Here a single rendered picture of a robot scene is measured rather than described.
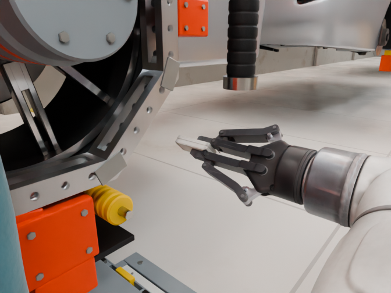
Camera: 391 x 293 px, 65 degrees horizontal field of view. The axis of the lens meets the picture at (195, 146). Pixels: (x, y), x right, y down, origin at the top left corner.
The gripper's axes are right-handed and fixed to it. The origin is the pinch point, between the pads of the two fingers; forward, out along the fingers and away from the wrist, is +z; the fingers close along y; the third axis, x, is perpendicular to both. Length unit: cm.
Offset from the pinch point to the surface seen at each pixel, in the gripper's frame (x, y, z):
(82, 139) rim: 8.0, -7.5, 17.9
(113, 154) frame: 6.8, -7.9, 9.3
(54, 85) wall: -131, 79, 378
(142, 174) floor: -99, 9, 113
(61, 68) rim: 17.6, 0.6, 19.8
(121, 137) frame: 7.1, -4.6, 9.3
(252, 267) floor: -79, -12, 13
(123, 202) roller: -1.3, -13.7, 10.1
